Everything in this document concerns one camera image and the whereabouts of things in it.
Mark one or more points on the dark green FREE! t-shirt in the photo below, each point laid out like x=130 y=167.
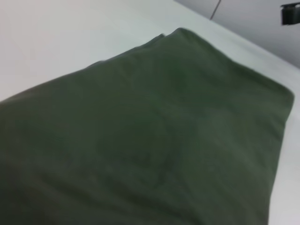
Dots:
x=140 y=140

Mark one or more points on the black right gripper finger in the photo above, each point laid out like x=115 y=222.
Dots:
x=290 y=15

